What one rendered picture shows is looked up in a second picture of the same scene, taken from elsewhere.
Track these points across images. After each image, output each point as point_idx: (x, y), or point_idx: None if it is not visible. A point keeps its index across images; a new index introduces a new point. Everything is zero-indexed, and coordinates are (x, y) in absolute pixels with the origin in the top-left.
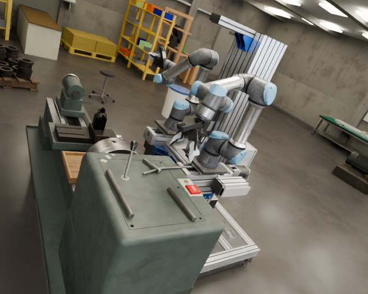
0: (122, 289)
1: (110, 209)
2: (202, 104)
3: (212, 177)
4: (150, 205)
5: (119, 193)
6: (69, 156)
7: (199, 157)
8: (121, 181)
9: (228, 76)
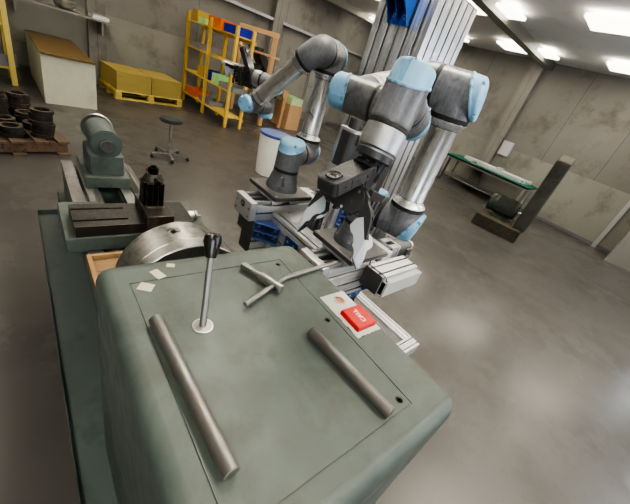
0: None
1: (163, 460)
2: (374, 118)
3: (363, 265)
4: (279, 400)
5: (188, 394)
6: (101, 261)
7: (339, 235)
8: (193, 341)
9: None
